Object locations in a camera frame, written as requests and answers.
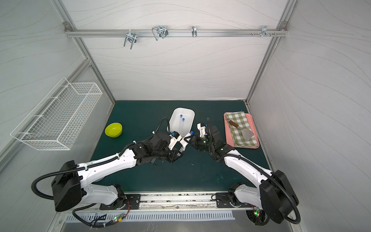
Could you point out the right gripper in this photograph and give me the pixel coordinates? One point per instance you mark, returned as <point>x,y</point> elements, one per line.
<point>195,142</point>

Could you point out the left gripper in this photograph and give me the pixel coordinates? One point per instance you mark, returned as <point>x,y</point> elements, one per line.
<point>174,152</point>

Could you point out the white wipe cloth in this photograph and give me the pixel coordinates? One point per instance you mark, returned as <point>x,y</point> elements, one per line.
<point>184,144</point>

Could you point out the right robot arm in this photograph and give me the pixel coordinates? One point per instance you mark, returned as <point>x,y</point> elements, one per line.
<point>274,193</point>

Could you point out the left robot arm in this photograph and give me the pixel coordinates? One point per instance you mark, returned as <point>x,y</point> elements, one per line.
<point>73,186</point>

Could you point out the white rectangular tray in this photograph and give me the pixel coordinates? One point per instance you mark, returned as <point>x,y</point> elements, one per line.
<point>188,114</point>

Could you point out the pink tray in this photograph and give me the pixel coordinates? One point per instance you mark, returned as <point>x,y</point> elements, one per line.
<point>252,121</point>

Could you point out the green table mat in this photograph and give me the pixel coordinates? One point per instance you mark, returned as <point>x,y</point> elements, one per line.
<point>194,171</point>

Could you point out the green checkered cloth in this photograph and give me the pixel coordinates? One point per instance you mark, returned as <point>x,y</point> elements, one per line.
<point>242,129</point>

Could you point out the green bowl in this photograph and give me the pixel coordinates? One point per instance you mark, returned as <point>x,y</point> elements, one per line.
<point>114,130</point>

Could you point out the white vent strip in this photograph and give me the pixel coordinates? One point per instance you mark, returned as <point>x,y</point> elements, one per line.
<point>137,216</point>

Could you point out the metal hook clamp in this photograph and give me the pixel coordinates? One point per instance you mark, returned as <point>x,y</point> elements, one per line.
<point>160,32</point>
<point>194,31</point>
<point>131,39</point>
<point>264,33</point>

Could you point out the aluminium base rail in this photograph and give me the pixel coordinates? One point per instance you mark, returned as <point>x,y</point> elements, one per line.
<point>176,200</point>

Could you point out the metal spatula wooden handle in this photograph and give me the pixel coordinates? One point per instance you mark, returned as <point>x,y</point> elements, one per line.
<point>246,133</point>

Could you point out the white wire basket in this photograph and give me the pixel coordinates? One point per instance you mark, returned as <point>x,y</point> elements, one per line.
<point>56,121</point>

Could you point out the aluminium top rail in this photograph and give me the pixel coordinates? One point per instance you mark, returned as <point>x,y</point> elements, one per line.
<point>173,33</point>

